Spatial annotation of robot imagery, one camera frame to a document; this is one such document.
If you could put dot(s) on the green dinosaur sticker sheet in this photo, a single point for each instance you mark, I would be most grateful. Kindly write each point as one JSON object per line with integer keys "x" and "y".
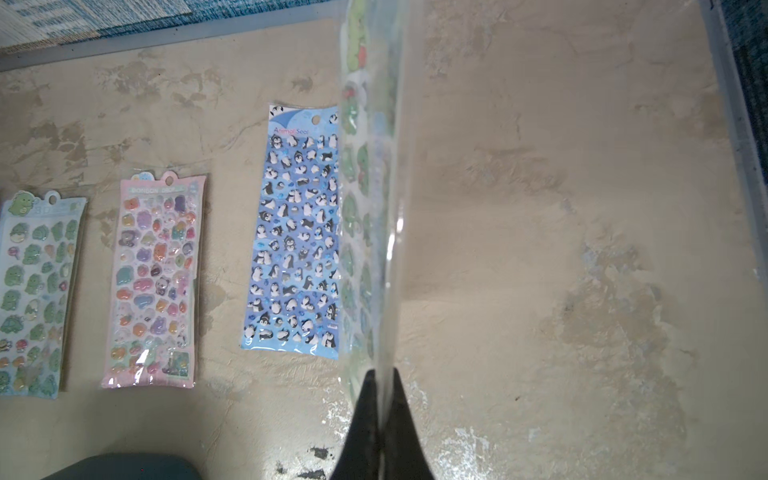
{"x": 39, "y": 255}

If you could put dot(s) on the blue penguin sticker sheet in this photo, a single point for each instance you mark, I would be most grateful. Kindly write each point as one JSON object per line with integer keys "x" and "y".
{"x": 293, "y": 301}

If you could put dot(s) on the teal plastic storage box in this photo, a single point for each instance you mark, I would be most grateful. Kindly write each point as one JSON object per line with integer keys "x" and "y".
{"x": 129, "y": 466}

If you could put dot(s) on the pink bonbon sticker sheet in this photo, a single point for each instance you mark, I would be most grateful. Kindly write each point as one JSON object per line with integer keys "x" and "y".
{"x": 152, "y": 316}

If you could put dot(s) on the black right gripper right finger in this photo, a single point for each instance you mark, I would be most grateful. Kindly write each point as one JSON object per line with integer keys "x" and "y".
{"x": 403, "y": 454}

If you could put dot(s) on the green frog sticker sheet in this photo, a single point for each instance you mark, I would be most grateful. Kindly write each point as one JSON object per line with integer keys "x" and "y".
{"x": 381, "y": 46}

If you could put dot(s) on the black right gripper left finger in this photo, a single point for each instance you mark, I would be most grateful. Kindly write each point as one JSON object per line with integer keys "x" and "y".
{"x": 360, "y": 456}

